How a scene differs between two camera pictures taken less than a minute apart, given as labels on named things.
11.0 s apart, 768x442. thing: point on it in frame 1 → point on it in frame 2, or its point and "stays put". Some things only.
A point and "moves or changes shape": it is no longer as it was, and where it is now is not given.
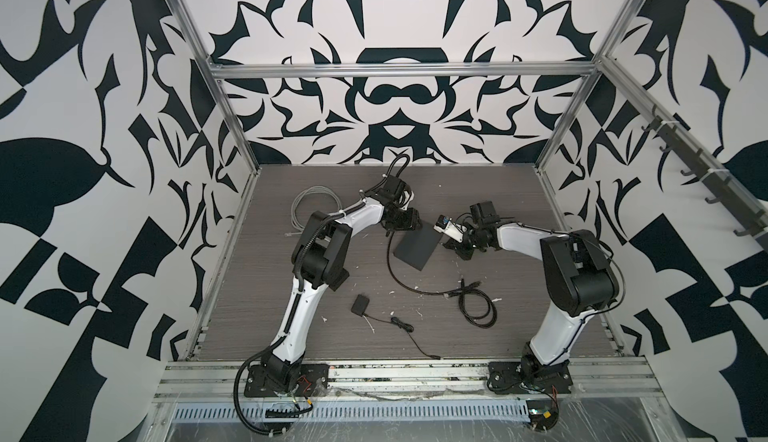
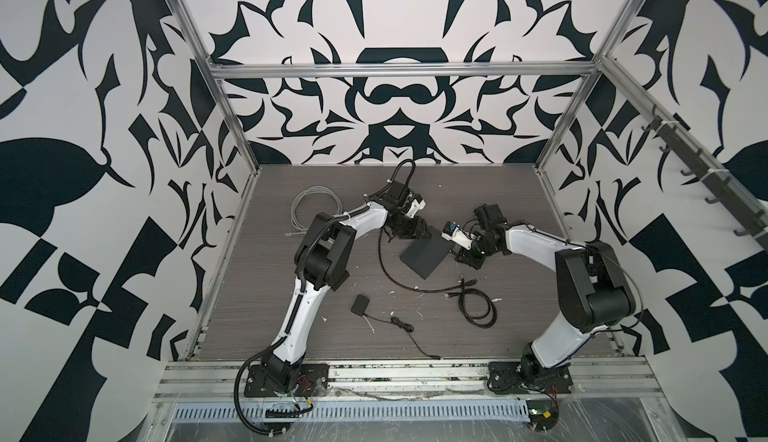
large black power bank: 415,246 moves or changes shape
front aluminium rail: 195,380 stays put
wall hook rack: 703,168 stays put
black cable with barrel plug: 476,306 → 460,286
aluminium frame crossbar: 403,64 stays put
